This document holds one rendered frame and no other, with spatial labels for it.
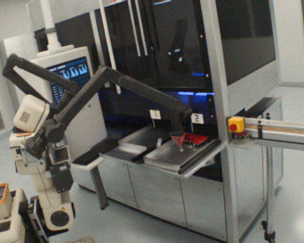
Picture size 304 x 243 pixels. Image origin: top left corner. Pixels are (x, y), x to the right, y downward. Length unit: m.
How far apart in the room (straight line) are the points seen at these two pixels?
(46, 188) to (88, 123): 0.80
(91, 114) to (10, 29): 4.87
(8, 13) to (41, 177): 5.64
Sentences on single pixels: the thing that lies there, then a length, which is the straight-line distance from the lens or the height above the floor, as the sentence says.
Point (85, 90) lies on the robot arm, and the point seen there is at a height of 1.38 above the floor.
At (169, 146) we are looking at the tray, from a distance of 1.81.
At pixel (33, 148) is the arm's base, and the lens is 1.35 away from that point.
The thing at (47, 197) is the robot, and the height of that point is 0.87.
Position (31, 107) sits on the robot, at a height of 1.35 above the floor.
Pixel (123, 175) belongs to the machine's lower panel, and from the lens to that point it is 2.58.
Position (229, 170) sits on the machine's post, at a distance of 1.83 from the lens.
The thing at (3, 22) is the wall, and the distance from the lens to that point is 6.87.
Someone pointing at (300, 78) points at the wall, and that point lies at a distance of 6.35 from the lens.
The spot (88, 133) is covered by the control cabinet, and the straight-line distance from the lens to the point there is 2.26.
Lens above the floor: 1.60
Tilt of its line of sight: 18 degrees down
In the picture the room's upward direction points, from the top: 11 degrees counter-clockwise
